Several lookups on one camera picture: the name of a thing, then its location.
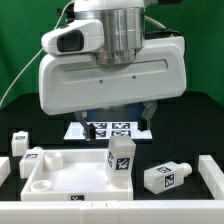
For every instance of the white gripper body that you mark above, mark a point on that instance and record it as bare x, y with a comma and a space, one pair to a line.
74, 83

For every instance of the white left wall block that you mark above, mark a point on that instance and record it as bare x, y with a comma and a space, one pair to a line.
4, 169

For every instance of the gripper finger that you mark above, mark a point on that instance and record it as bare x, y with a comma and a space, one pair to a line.
144, 122
89, 129

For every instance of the black camera stand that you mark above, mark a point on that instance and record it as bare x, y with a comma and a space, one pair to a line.
68, 11

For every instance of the white wall block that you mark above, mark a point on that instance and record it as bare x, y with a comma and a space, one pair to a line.
212, 176
4, 169

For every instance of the white front wall fixture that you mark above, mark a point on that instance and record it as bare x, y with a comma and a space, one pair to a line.
114, 212

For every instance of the white right wall block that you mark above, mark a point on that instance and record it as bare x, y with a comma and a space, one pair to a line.
212, 176

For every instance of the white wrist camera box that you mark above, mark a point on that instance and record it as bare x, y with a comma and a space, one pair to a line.
79, 36

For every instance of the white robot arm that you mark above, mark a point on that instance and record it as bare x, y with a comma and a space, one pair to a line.
103, 58

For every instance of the white base tag plate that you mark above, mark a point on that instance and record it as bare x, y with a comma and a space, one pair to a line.
104, 130

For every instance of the white square tabletop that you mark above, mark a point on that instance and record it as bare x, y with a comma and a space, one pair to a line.
70, 175

